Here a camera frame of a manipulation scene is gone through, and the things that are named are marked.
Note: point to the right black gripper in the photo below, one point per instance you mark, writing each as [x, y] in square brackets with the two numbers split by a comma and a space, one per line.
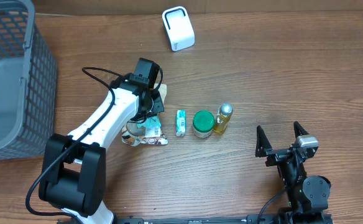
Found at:
[264, 149]

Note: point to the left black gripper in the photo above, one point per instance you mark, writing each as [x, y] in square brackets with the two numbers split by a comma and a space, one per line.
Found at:
[156, 104]

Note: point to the small teal white packet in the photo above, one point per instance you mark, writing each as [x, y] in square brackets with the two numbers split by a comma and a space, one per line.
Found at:
[180, 123]

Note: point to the grey plastic mesh basket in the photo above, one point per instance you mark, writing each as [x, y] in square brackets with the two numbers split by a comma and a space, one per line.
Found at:
[28, 83]

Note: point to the white barcode scanner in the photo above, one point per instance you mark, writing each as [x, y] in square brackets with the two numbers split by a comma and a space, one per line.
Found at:
[178, 27]

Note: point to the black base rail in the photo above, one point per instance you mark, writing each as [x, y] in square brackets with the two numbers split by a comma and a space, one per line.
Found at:
[200, 220]

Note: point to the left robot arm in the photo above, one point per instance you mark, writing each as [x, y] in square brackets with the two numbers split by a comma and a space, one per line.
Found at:
[73, 177]

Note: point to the brown snack packet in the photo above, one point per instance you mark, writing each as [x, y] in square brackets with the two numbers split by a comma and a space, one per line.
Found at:
[135, 134]

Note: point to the green lid white jar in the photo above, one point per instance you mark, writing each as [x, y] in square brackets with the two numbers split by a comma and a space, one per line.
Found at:
[203, 124]

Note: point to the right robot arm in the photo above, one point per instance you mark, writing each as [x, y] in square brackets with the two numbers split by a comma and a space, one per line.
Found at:
[307, 195]

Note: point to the light green wipes packet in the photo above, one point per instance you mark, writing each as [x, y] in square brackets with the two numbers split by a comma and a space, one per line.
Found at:
[152, 122]

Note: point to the yellow drink bottle silver cap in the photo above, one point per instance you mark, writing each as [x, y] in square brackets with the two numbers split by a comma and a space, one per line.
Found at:
[223, 117]

